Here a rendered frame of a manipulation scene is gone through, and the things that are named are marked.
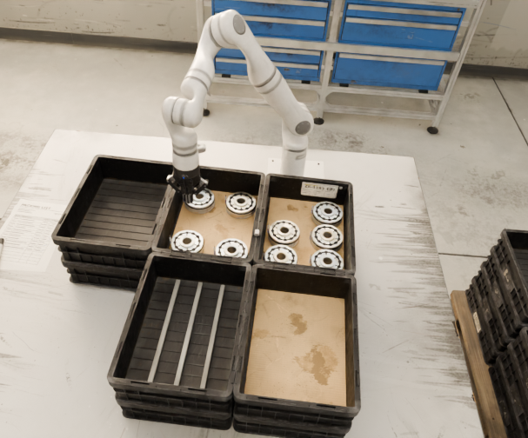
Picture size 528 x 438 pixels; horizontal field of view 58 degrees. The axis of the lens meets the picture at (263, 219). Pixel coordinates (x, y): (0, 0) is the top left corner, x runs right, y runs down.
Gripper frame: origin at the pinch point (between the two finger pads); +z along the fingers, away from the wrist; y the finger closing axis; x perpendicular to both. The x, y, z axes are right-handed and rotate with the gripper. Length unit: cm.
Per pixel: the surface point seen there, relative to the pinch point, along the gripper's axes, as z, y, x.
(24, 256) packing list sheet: 29, -56, -10
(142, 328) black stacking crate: 15.4, -5.6, -37.6
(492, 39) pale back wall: 66, 180, 283
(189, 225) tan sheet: 15.3, -1.1, 2.1
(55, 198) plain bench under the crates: 29, -57, 19
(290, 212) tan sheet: 15.1, 32.3, 13.8
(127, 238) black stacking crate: 15.5, -19.4, -6.6
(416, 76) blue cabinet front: 56, 107, 194
